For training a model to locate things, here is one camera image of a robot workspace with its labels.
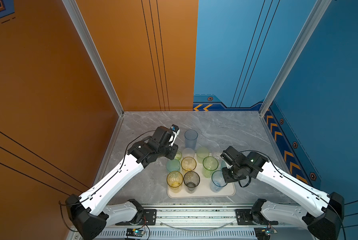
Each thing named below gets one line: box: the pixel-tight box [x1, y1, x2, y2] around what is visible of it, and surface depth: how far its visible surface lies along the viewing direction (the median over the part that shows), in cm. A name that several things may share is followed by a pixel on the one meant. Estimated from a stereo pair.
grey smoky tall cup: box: [183, 171, 201, 194], surface depth 75 cm
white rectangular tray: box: [167, 171, 236, 199], surface depth 82 cm
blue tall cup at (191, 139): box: [184, 129, 198, 151], surface depth 92 cm
